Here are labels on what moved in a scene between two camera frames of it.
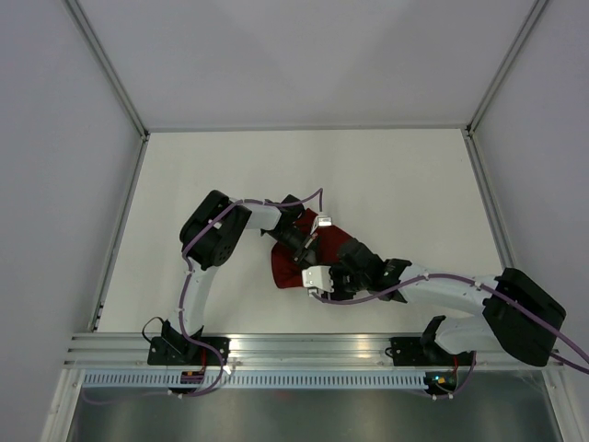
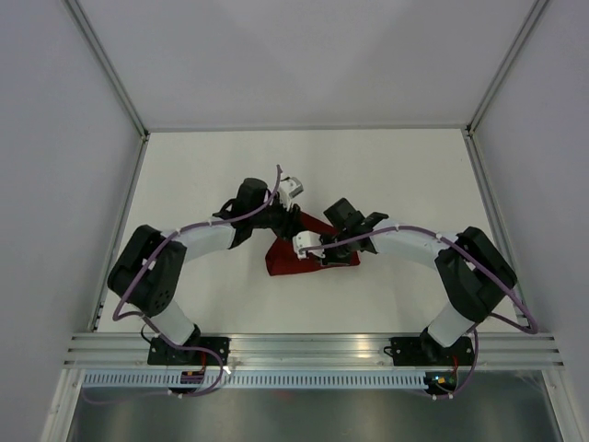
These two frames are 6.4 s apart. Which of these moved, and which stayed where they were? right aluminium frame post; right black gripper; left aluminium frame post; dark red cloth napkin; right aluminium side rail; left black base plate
Moved: dark red cloth napkin; right black gripper
Stayed: right aluminium frame post; left aluminium frame post; right aluminium side rail; left black base plate
